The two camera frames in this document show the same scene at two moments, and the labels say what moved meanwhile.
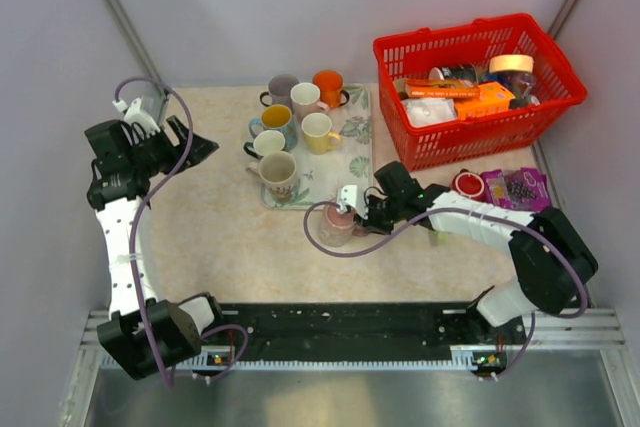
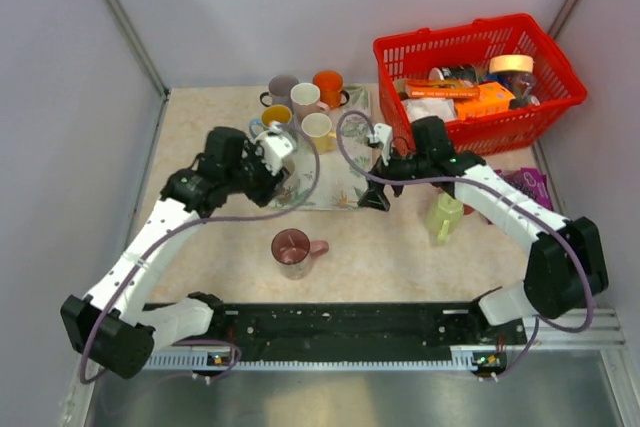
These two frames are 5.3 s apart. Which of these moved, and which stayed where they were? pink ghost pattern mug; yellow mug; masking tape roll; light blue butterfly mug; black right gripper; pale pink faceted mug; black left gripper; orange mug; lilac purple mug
Moved: black left gripper; pink ghost pattern mug; black right gripper
Stayed: light blue butterfly mug; yellow mug; masking tape roll; pale pink faceted mug; lilac purple mug; orange mug
